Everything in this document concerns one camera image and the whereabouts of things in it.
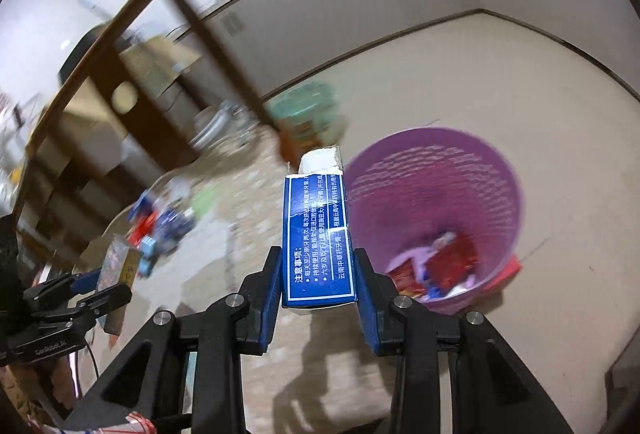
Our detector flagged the long red carton box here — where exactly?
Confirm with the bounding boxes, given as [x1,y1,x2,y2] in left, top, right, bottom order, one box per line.
[128,212,157,248]

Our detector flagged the dark red snack bag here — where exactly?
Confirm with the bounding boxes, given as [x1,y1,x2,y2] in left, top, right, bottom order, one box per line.
[423,232,478,298]

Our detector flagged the blue Vinda tissue pack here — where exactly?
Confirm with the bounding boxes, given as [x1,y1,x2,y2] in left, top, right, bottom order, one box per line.
[154,208,195,242]

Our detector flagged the red cigarette pack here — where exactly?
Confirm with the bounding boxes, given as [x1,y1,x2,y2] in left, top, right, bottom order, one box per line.
[388,258,427,298]

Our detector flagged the white barcode toothpaste box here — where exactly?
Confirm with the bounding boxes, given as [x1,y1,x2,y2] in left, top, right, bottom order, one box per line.
[281,146,357,310]

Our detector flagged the light blue sponge pack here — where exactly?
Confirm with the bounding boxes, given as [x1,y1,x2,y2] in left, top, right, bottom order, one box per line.
[138,235,158,278]

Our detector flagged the grey kitchen cabinets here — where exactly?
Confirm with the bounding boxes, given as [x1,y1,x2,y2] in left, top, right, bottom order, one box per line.
[205,0,639,96]

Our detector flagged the red cardboard box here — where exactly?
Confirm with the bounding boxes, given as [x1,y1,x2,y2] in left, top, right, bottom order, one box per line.
[483,254,522,294]

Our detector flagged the quilted heart pattern table cover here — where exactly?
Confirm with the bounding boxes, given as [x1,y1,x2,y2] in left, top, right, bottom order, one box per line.
[74,127,402,434]

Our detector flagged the blue carton box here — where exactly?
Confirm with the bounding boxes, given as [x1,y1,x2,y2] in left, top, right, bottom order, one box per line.
[128,190,155,223]

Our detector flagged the wooden chair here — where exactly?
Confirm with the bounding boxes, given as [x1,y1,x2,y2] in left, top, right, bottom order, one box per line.
[12,0,276,267]

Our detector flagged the purple plastic waste basket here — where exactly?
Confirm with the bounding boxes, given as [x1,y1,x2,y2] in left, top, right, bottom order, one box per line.
[344,128,524,315]

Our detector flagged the green glass bowl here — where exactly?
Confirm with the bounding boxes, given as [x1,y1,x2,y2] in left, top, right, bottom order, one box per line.
[267,80,347,150]

